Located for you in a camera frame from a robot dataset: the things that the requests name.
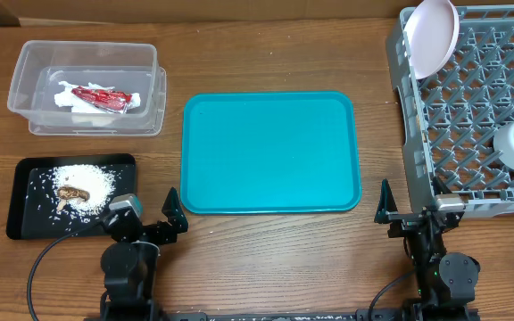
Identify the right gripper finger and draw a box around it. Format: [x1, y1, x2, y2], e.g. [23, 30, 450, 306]
[432, 176, 452, 195]
[374, 179, 398, 224]

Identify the teal serving tray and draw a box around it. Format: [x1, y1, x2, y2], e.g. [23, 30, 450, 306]
[180, 91, 362, 215]

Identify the red snack wrapper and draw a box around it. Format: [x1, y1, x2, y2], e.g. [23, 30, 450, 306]
[71, 86, 133, 113]

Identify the white paper napkin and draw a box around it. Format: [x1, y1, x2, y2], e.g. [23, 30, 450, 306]
[54, 81, 141, 114]

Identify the white round plate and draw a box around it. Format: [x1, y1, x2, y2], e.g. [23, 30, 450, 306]
[404, 0, 460, 79]

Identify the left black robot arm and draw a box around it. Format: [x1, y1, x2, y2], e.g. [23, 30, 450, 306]
[100, 187, 188, 320]

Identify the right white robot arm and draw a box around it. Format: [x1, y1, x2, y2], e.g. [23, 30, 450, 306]
[369, 177, 481, 320]

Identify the grey dishwasher rack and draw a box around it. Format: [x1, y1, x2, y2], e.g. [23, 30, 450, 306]
[385, 4, 514, 218]

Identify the white rice pile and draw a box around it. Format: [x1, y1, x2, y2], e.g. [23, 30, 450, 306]
[52, 165, 115, 217]

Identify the small tan food scrap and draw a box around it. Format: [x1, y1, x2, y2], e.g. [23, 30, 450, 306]
[57, 200, 67, 211]

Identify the brown food scrap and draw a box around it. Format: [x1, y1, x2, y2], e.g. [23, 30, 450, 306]
[56, 185, 90, 202]

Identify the clear plastic storage bin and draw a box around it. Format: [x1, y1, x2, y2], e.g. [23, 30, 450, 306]
[7, 40, 167, 136]

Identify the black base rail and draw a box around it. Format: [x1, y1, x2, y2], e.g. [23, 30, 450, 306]
[84, 309, 481, 321]

